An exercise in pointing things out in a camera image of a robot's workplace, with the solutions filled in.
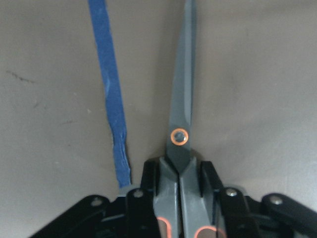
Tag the orange grey scissors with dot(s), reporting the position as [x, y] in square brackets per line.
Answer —
[185, 199]

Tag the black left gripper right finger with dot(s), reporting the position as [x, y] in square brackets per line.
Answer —
[227, 208]

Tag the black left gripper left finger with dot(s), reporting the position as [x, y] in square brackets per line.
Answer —
[141, 219]

